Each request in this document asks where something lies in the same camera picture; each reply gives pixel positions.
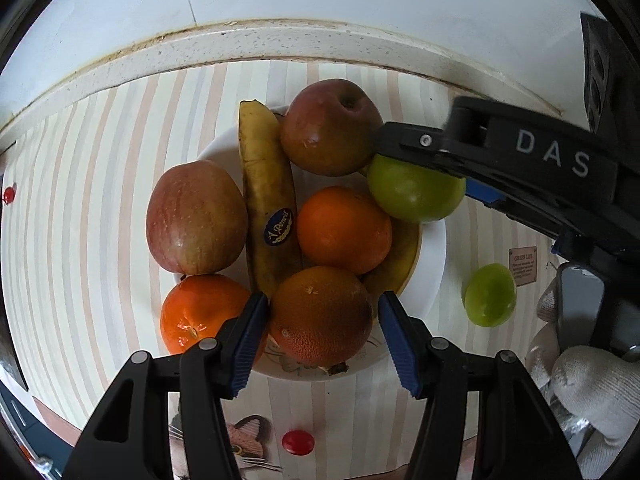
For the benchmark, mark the dark brownish orange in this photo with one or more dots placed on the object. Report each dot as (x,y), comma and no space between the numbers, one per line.
(320,315)

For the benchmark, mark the person's right hand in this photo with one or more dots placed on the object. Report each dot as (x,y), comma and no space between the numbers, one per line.
(590,390)

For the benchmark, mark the striped tablecloth with cat print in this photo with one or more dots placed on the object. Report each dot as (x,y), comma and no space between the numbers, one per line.
(100,160)

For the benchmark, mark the white plate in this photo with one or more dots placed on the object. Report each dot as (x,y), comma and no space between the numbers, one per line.
(431,260)

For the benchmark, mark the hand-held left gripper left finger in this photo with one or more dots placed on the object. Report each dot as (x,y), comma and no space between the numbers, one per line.
(246,347)

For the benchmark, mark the bright orange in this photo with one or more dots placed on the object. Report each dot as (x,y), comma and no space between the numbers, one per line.
(195,310)
(342,230)

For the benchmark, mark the brown printed label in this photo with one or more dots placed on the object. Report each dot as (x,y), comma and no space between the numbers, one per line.
(523,266)

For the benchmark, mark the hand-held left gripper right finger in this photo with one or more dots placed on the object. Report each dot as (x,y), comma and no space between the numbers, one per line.
(400,347)

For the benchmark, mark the banana with blue sticker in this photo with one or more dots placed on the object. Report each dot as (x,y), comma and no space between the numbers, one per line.
(262,180)

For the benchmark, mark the plain yellow banana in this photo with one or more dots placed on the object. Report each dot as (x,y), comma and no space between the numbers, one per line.
(397,260)

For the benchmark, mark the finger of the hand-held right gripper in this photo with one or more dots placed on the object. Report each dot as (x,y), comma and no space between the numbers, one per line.
(410,142)
(482,192)

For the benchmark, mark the red apple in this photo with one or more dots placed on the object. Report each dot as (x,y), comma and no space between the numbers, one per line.
(325,125)
(195,215)

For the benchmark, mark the small red round knob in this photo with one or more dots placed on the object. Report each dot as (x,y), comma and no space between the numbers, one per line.
(9,194)
(298,442)

